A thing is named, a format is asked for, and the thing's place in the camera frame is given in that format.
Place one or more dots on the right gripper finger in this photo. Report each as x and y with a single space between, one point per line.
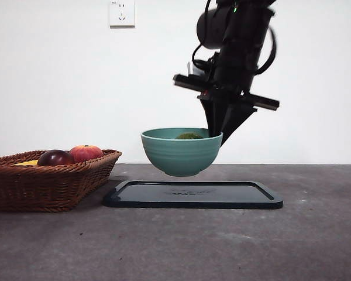
237 120
213 114

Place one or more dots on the green avocado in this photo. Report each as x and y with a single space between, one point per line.
188 136

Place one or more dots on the teal ceramic bowl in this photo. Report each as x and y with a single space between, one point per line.
181 158

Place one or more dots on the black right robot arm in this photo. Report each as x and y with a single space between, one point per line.
219 26

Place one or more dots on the black rectangular tray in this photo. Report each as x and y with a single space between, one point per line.
193 196

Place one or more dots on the red apple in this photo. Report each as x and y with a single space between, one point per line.
86 152

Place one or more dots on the dark purple plum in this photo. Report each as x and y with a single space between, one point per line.
55 158

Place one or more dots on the brown wicker basket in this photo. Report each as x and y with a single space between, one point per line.
41 187

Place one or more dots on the yellow banana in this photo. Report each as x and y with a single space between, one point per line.
26 163

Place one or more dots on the pale grey camera box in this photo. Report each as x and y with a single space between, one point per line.
193 70

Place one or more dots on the white wall socket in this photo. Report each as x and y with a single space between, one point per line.
122 14

